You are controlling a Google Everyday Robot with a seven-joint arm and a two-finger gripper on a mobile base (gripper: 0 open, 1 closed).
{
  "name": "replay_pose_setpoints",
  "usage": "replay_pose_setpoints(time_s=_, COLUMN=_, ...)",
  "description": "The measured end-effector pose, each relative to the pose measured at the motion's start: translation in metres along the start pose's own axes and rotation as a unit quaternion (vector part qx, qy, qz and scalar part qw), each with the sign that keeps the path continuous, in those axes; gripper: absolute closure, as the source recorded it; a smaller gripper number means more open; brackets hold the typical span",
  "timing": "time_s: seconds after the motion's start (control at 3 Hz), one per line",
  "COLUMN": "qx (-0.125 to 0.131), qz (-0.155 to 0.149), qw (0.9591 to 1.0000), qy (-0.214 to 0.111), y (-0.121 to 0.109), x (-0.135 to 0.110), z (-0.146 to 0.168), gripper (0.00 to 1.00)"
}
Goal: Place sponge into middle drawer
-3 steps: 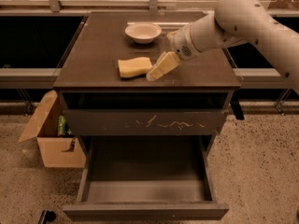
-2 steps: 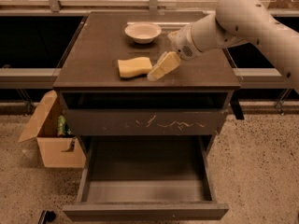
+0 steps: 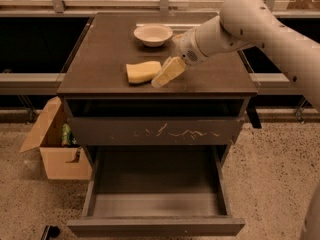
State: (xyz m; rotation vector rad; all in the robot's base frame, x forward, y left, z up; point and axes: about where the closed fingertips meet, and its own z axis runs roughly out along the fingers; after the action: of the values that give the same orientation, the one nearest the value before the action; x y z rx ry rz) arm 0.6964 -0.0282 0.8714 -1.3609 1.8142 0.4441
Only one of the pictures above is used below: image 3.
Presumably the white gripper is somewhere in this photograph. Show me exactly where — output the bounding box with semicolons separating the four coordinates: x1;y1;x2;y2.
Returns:
151;28;207;88

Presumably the yellow sponge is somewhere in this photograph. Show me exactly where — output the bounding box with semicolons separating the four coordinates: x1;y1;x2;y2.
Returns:
126;61;161;84

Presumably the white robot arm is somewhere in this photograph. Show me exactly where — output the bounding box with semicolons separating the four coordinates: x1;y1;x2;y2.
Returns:
151;0;320;111

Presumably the dark grey drawer cabinet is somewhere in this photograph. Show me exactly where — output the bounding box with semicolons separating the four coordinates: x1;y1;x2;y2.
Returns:
58;14;257;152

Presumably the scratched top drawer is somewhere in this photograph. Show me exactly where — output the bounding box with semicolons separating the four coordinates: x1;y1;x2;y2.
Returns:
64;97;244;146

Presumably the open bottom drawer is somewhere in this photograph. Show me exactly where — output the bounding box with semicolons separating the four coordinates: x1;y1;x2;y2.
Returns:
68;146;245;237

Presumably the white bowl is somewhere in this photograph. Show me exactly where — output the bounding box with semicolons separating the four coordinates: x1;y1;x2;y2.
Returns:
134;24;173;47

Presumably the green snack bag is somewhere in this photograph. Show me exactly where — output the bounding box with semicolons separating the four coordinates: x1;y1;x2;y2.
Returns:
61;123;76;146

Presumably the cardboard box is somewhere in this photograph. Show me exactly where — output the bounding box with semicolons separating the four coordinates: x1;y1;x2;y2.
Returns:
20;97;92;180

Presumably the black object on floor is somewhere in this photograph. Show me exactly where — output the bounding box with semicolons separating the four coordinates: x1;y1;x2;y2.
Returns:
41;225;60;240

